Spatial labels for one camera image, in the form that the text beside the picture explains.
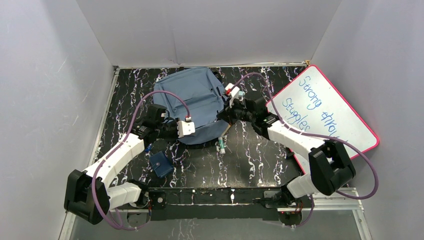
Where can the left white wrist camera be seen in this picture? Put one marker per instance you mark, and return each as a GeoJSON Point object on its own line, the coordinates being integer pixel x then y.
{"type": "Point", "coordinates": [185, 128]}

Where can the pink framed whiteboard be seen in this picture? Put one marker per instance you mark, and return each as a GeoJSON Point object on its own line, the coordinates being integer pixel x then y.
{"type": "Point", "coordinates": [312, 104]}

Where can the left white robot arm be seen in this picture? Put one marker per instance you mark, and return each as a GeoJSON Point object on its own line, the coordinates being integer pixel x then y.
{"type": "Point", "coordinates": [89, 193]}

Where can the green white glue stick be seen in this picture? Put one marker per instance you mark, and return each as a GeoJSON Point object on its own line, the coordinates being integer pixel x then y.
{"type": "Point", "coordinates": [222, 146]}

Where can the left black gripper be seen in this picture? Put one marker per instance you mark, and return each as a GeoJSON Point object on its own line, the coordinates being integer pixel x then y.
{"type": "Point", "coordinates": [173, 131]}

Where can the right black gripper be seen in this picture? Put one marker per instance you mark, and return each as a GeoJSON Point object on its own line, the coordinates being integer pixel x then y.
{"type": "Point", "coordinates": [227, 113]}

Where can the navy snap wallet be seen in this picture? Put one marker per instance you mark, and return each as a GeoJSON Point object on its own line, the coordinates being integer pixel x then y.
{"type": "Point", "coordinates": [160, 164]}

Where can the yellow orange highlighter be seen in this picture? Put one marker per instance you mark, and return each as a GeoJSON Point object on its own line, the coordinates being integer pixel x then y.
{"type": "Point", "coordinates": [226, 130]}

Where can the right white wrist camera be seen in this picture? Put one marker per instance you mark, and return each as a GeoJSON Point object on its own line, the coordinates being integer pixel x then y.
{"type": "Point", "coordinates": [232, 93]}

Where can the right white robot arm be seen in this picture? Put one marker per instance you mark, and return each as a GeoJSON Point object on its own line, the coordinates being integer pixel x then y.
{"type": "Point", "coordinates": [329, 164]}

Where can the blue student backpack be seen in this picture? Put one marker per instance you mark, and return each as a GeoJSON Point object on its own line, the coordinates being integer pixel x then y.
{"type": "Point", "coordinates": [202, 91]}

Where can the black front rail frame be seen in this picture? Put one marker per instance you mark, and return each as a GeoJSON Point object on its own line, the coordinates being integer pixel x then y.
{"type": "Point", "coordinates": [217, 203]}

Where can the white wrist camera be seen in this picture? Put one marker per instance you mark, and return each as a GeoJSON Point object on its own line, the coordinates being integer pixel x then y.
{"type": "Point", "coordinates": [232, 93]}
{"type": "Point", "coordinates": [185, 128]}

